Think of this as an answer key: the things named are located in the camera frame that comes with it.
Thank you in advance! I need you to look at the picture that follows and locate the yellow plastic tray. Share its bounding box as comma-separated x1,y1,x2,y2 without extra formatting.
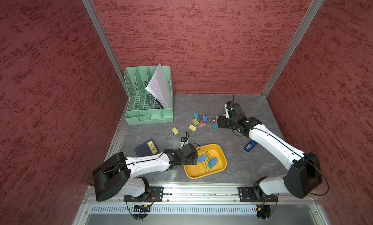
184,144,227,179

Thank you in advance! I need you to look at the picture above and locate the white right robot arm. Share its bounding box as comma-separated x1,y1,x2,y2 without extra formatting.
217,108,330,200

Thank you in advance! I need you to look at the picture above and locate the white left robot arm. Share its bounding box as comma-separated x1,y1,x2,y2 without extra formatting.
91,143,201,202

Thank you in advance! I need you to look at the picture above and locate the yellow binder clip far left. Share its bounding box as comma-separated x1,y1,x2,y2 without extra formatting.
165,127,179,139

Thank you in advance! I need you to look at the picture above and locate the yellow binder clip middle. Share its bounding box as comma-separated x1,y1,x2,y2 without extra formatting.
189,125,197,132

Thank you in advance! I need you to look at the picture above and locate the yellow binder clip in pile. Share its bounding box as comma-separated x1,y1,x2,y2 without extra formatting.
192,118,200,126

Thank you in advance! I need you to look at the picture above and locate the blue stapler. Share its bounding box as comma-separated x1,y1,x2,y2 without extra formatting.
244,140,257,152

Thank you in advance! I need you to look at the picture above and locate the dark blue notebook yellow label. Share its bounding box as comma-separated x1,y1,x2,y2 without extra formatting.
134,139,160,157

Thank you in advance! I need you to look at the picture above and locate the green plastic file organizer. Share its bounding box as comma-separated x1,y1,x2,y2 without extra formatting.
123,66,173,125

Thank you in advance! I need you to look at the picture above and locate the white paper stack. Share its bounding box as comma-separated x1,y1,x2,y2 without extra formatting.
145,63,172,109

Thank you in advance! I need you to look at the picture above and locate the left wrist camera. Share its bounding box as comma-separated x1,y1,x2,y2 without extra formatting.
180,131,189,148

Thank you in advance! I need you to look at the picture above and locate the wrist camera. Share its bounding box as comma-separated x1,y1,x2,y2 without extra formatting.
180,131,189,148
224,95,243,118

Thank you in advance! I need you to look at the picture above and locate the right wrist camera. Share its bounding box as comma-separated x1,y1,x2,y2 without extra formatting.
224,95,243,118

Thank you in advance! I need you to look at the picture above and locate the aluminium front rail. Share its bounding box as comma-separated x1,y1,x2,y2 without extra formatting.
82,182,321,205

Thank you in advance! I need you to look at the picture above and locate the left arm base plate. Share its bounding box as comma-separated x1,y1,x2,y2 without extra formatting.
124,186,164,203

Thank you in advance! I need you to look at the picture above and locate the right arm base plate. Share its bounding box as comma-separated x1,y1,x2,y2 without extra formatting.
238,187,278,203

